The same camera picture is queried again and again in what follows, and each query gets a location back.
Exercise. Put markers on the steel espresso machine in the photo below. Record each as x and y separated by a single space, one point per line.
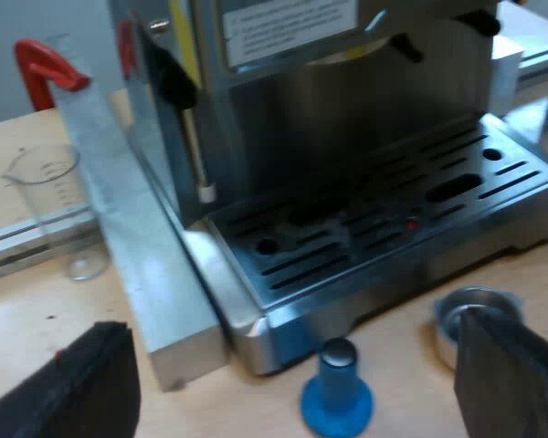
347 137

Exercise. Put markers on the metal block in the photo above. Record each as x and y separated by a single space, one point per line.
160 292

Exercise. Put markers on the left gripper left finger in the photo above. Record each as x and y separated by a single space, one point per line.
87 392

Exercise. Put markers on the aluminium rail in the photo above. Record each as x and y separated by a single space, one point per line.
541 68
13 246

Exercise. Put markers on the blue tamper with steel top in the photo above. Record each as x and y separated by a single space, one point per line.
337 392

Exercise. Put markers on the red clamp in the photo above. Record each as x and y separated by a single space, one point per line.
45 68

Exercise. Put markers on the clear measuring glass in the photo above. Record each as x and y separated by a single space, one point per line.
50 191

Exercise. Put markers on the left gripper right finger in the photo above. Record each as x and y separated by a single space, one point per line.
507 383

